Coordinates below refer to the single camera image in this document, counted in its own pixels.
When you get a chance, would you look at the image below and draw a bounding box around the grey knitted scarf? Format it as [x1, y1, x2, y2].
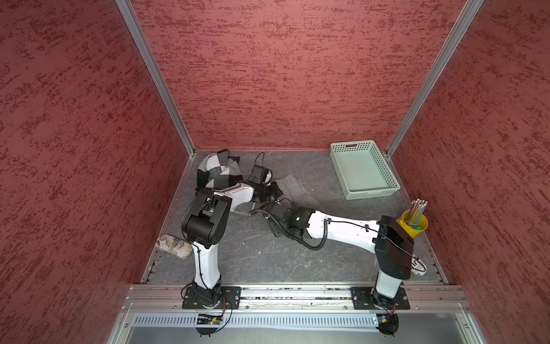
[240, 173, 321, 216]

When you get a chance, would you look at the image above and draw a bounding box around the black white checkered scarf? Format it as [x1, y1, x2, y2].
[196, 150, 243, 190]

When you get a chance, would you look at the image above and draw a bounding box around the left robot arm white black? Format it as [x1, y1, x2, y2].
[180, 182, 282, 308]

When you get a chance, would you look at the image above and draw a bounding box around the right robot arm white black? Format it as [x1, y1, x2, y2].
[255, 202, 415, 307]

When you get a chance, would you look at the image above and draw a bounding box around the light green plastic basket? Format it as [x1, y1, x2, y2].
[330, 140, 400, 201]

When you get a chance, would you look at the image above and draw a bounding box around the crumpled beige cloth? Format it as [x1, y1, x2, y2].
[156, 234, 193, 259]

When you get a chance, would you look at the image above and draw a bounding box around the yellow pencil cup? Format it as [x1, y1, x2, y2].
[397, 210, 428, 238]

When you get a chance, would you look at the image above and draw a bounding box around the white printed cup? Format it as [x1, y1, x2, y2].
[411, 256, 428, 276]

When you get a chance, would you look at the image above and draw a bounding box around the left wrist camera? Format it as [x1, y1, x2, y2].
[247, 165, 272, 185]

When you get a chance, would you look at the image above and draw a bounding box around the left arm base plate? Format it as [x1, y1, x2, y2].
[182, 285, 242, 310]

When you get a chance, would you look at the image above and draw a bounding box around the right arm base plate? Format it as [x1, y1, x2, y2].
[350, 287, 410, 312]

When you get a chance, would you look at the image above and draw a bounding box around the aluminium front rail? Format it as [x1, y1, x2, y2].
[122, 282, 472, 313]

